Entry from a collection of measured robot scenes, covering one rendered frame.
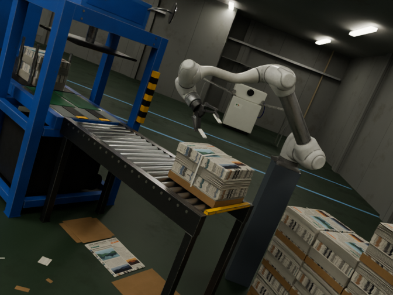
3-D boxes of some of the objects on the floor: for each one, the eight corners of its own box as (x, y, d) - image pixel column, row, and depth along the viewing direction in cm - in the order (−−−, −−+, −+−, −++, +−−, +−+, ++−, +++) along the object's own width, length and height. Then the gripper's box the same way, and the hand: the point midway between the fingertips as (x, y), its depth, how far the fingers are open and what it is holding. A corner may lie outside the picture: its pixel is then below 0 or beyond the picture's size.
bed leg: (157, 338, 204) (199, 235, 188) (150, 342, 200) (192, 237, 184) (150, 331, 208) (191, 229, 192) (142, 335, 203) (184, 230, 187)
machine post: (-12, 178, 300) (33, -12, 263) (-24, 178, 293) (21, -17, 256) (-17, 173, 305) (27, -15, 268) (-28, 173, 298) (16, -20, 261)
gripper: (211, 90, 220) (230, 117, 211) (186, 117, 231) (203, 144, 223) (204, 88, 214) (223, 116, 205) (179, 116, 225) (195, 143, 217)
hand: (211, 129), depth 214 cm, fingers open, 13 cm apart
